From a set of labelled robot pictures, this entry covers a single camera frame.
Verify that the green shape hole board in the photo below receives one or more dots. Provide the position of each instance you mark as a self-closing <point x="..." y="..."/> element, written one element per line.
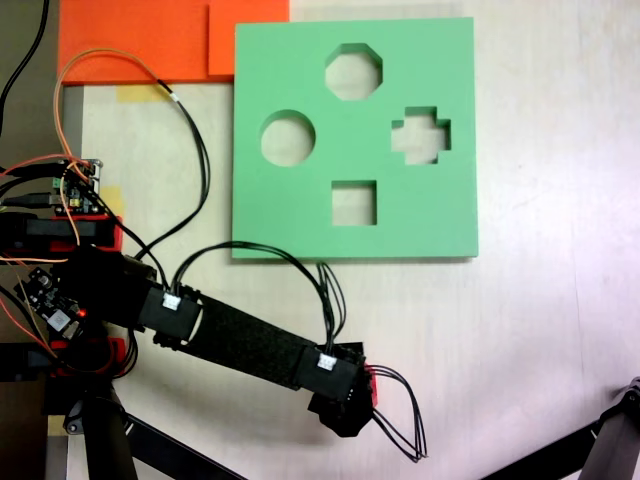
<point x="300" y="210"/>

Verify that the orange block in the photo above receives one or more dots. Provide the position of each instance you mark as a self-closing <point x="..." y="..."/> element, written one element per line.
<point x="150" y="40"/>

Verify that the notched black stack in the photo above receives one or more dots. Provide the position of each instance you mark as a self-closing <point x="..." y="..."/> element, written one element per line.
<point x="615" y="435"/>

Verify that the red base clamp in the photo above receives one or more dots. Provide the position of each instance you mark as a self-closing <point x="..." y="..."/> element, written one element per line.
<point x="107" y="235"/>

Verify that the yellow tape piece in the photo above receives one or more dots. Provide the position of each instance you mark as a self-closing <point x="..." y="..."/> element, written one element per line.
<point x="140" y="93"/>
<point x="114" y="200"/>

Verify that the black motor driver board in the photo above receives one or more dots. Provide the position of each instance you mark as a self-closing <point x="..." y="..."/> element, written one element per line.
<point x="47" y="300"/>

